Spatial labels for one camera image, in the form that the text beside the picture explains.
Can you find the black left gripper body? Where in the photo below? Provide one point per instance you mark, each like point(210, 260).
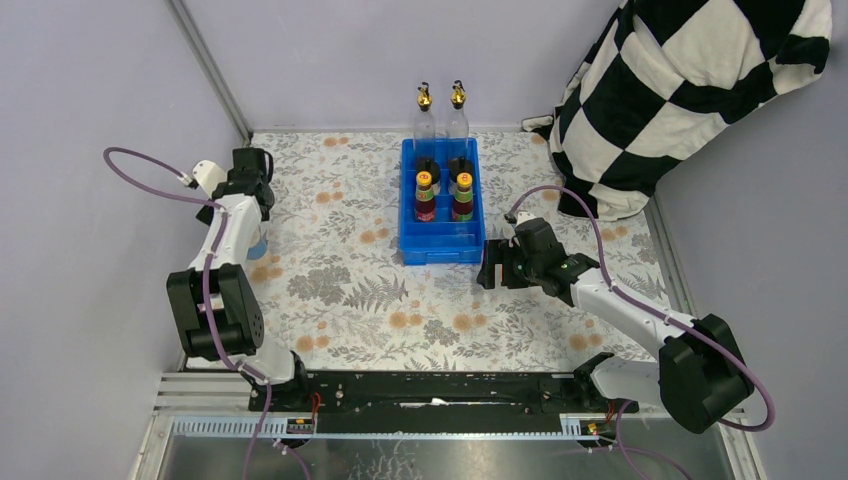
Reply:
point(266, 209)

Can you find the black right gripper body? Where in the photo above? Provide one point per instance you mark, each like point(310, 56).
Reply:
point(522, 270)

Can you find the blue plastic divided bin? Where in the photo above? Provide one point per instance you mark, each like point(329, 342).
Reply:
point(441, 240)

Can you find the silver lid spice jar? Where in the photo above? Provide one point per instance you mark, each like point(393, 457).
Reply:
point(258, 250)

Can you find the brown sauce bottle yellow cap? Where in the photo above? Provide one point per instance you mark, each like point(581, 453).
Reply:
point(425, 202)

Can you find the black lid spice jar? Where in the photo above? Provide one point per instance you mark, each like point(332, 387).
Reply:
point(428, 164)
point(457, 166)

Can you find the glass oil bottle gold spout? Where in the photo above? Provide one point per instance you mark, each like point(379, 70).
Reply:
point(424, 128)

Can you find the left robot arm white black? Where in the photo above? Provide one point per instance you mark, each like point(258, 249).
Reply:
point(217, 315)

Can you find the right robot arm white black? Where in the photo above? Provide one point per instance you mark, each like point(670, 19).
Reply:
point(696, 374)

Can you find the floral table mat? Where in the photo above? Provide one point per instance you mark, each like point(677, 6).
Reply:
point(333, 286)

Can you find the black white checkered cloth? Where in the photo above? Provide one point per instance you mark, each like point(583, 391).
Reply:
point(665, 78)

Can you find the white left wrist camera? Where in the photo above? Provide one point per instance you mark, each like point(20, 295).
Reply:
point(206, 175)

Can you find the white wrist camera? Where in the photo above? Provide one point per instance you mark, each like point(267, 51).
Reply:
point(518, 217)
point(206, 175)

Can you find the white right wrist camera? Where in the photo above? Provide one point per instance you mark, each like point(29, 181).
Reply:
point(518, 217)

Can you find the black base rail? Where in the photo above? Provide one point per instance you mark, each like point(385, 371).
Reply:
point(433, 402)

